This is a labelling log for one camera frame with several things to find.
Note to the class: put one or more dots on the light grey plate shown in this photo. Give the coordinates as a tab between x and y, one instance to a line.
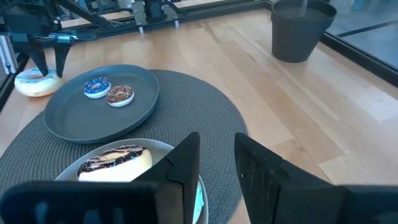
155	148

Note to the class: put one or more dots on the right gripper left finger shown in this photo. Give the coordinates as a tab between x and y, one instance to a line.
174	193

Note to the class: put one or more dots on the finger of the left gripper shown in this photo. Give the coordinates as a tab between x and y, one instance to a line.
62	56
39	59

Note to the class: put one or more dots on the small brown sprinkled donut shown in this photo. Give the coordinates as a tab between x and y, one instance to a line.
127	96

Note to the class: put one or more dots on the large white iced donut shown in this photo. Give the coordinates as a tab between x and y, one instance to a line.
34	88

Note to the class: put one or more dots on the small blue sprinkled donut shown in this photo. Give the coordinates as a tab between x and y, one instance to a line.
90	88

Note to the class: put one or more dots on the chocolate drizzled white donut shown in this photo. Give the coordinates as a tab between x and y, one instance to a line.
124	169

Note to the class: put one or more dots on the large green iced donut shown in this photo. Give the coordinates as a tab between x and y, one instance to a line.
199	202

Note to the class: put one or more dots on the silver metal bracket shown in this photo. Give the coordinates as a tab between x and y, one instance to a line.
6	53

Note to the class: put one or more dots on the dark grey plate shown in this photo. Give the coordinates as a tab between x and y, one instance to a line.
77	121

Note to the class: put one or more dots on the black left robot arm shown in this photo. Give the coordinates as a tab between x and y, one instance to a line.
155	12

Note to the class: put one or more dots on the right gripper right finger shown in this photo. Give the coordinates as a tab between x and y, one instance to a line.
264	186

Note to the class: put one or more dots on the black plant pot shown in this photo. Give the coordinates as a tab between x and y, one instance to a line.
295	37

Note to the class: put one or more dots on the round woven grey placemat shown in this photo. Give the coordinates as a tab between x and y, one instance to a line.
192	102

